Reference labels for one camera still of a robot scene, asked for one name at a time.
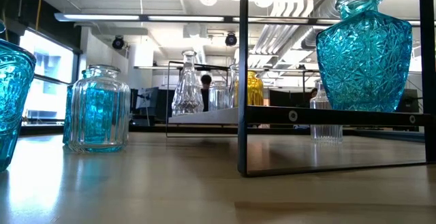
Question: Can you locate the computer monitor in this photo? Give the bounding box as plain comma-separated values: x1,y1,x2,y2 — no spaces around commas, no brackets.
396,88,420,113

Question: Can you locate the teal faceted glass vase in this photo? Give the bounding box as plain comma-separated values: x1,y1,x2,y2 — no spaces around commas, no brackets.
315,0,414,113

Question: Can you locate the teal round glass vase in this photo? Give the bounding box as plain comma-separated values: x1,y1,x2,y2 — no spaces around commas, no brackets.
0,19,37,174

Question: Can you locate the silver ceiling duct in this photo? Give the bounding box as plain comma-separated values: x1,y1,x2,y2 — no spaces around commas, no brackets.
250,0,341,68

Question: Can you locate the clear tall ribbed glass vase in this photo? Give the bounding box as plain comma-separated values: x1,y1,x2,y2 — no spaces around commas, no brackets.
171,49,204,117

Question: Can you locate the black ceiling spotlight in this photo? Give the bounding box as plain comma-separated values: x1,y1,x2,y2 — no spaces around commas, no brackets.
224,32,238,47
111,35,125,50

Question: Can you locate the wooden shelf black metal frame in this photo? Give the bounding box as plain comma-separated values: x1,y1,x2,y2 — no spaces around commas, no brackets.
166,0,436,178

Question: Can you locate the clear short ribbed glass jar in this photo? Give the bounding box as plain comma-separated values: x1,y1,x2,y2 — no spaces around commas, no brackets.
208,80,230,112

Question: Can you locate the clear ribbed glass bottle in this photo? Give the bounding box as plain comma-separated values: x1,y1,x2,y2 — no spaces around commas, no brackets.
309,79,344,145

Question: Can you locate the ceiling light strip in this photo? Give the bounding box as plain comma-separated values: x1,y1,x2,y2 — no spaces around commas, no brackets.
54,12,436,27

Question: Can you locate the yellow glass vase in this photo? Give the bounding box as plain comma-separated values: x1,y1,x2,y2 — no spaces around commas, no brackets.
233,69,265,108

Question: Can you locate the black aluminium rig frame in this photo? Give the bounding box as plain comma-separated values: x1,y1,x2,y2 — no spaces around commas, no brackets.
18,123,426,143

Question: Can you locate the clear slender hexagonal glass vase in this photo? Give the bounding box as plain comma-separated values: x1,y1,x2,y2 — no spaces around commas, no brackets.
228,63,240,108

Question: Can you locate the window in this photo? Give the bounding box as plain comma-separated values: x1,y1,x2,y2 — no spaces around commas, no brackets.
18,28,81,126

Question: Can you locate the clear round glass jar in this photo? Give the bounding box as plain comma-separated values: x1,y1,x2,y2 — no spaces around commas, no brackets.
67,63,132,154

